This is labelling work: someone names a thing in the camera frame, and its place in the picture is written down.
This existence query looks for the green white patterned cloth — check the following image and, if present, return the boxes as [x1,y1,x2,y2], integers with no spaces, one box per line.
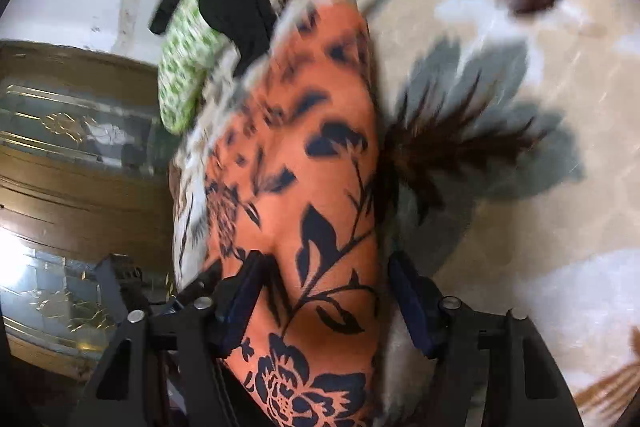
[157,0,238,135]

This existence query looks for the leaf print fleece blanket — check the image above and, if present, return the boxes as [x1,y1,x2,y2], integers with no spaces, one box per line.
[170,0,640,427]

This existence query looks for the wooden glass-door cabinet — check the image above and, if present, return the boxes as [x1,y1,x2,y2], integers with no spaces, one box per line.
[0,39,176,388]

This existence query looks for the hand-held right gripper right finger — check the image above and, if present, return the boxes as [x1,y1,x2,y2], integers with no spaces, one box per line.
[386,251,586,427]

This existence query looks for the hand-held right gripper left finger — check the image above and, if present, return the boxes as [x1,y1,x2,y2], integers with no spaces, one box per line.
[80,249,267,427]

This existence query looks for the black cloth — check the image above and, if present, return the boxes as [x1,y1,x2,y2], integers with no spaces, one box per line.
[149,0,278,72]

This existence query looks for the orange floral garment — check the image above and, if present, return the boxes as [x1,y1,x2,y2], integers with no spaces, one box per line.
[200,0,401,427]

